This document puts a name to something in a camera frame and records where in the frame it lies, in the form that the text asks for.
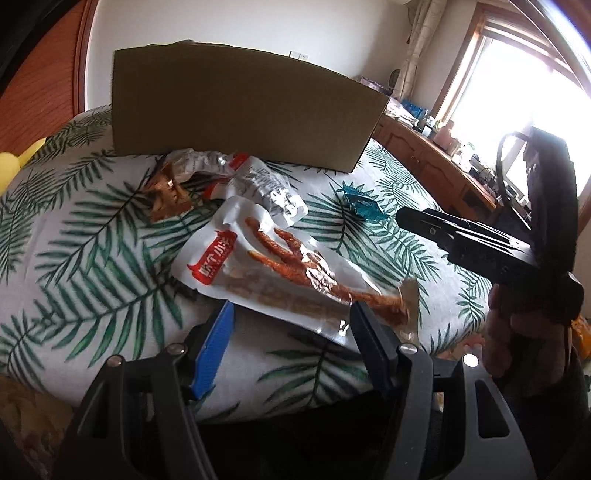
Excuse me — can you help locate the white chicken feet snack packet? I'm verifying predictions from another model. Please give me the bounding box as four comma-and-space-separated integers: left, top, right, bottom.
171, 196, 419, 350

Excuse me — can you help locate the teal snack packet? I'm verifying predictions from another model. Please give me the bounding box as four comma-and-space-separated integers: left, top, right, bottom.
342, 185, 389, 222

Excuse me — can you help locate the brown transparent snack packet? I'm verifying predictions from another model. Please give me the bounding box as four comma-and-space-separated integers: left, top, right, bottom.
142, 163, 193, 223

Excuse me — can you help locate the silver red-top snack packet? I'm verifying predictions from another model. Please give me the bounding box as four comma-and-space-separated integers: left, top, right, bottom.
202, 153, 308, 227

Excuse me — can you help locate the silver foil snack packet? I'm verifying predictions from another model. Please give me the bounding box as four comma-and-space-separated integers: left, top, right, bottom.
166, 148, 235, 183

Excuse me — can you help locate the person's right hand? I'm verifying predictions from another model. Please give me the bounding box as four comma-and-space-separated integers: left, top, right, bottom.
482, 284, 571, 391

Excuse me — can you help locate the wooden sideboard cabinet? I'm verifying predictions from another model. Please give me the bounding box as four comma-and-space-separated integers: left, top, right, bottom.
373, 114, 497, 223

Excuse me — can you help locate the patterned window curtain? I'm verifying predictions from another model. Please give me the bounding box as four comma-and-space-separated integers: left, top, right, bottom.
393, 0, 448, 101

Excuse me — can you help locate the brown cardboard box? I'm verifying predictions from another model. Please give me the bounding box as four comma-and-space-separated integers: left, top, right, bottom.
111, 41, 389, 173

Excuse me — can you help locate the yellow Pikachu plush toy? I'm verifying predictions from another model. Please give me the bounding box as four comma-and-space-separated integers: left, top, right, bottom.
0, 138, 46, 194

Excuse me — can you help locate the wooden slatted wardrobe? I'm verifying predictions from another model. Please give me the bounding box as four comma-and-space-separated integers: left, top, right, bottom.
0, 0, 98, 155

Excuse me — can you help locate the window with wooden frame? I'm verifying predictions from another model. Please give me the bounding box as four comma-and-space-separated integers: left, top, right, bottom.
431, 2, 591, 195

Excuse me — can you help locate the white wall switch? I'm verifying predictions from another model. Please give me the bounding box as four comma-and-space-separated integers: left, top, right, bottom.
288, 51, 308, 61

